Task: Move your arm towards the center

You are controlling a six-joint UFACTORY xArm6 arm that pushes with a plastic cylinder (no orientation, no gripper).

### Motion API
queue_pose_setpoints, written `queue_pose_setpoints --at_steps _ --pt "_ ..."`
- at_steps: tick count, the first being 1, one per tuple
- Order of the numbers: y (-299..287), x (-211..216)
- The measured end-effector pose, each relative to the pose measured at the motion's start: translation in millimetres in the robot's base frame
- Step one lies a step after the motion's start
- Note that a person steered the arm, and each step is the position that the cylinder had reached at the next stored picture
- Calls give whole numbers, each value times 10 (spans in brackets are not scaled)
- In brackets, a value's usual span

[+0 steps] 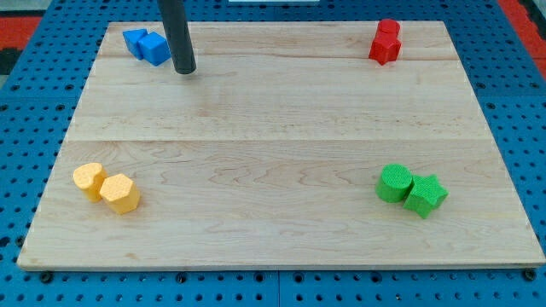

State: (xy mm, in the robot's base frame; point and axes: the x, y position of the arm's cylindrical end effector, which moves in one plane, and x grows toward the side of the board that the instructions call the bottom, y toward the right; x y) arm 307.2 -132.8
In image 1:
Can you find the black cylindrical robot arm rod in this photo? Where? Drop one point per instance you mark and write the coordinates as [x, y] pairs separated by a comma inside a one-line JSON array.
[[176, 27]]

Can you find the light wooden board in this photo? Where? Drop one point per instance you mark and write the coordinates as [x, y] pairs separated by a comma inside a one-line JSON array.
[[267, 157]]

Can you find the green cylinder block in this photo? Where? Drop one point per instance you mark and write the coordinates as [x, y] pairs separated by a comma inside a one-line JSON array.
[[394, 183]]

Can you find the red star block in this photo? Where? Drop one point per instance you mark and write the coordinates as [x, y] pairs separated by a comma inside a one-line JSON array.
[[384, 48]]

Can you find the yellow hexagon block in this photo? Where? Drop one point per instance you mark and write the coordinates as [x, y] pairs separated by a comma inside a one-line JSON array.
[[120, 193]]

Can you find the green star block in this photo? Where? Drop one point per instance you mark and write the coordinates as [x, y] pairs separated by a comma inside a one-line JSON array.
[[426, 195]]

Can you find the blue cube block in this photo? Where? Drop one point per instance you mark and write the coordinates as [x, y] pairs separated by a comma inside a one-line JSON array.
[[154, 48]]

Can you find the red cylinder block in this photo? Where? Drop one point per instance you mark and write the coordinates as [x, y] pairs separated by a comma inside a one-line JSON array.
[[388, 27]]

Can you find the blue triangular block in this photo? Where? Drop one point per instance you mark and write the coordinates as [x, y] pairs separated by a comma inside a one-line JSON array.
[[132, 38]]

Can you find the yellow heart block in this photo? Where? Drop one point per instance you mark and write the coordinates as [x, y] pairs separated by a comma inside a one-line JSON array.
[[89, 179]]

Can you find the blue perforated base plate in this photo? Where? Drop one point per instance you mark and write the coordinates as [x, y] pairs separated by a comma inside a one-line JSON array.
[[41, 93]]

